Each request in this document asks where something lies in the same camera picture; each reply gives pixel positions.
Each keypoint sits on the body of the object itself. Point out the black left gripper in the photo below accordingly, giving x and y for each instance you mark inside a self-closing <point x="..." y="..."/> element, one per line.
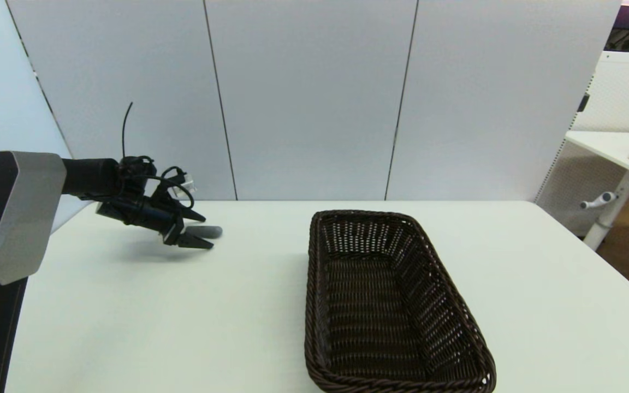
<point x="145" y="214"/>

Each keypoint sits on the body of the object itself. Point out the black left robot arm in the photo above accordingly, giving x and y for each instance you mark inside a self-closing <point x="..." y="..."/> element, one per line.
<point x="25" y="218"/>

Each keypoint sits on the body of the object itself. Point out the dark brown wicker basket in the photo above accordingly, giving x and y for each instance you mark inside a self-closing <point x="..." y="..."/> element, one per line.
<point x="347" y="305"/>

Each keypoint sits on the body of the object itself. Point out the black partition clip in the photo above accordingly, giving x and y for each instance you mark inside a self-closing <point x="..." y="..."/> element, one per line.
<point x="582" y="102"/>

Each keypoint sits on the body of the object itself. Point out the white side table leg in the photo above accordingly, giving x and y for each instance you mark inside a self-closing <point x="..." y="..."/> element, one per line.
<point x="609" y="218"/>

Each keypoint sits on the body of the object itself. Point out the white side desk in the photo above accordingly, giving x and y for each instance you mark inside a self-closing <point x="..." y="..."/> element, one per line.
<point x="609" y="147"/>

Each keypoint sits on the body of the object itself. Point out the white perforated partition panel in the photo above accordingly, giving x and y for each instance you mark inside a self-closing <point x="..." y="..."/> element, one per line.
<point x="625" y="93"/>

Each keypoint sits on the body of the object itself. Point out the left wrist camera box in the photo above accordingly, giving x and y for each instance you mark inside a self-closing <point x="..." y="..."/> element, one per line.
<point x="182" y="182"/>

